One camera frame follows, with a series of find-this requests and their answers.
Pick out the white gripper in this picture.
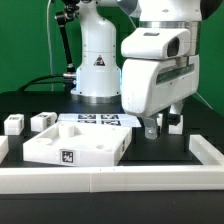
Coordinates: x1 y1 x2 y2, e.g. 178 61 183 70
121 55 199 140

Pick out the white square table top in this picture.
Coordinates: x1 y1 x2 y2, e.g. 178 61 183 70
23 121 132 167

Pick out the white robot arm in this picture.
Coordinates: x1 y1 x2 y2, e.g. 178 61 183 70
64 0 223 139

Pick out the white sheet with fiducial markers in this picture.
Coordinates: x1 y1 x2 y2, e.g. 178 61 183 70
58 113 141 127

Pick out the white workspace frame wall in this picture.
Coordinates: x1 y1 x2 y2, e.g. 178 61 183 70
0 135 224 194

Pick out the black cable bundle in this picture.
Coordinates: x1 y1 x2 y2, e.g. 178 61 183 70
16 73 77 92

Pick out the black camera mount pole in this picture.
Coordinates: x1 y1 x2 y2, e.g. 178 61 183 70
54 0 81 79

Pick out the white thin cable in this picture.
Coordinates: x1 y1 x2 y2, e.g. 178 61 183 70
46 0 56 92

